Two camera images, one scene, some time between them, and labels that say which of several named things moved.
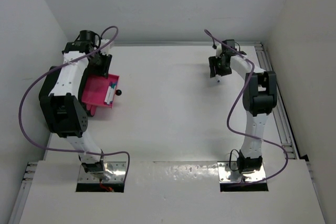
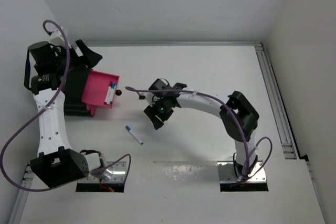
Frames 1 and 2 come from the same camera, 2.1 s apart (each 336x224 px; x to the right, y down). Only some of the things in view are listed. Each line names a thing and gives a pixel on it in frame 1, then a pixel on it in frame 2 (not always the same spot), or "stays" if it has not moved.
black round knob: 118,92 stays
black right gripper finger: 212,64 → 157,123
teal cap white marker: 111,94 stays
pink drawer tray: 92,108 stays
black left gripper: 103,71 → 89,57
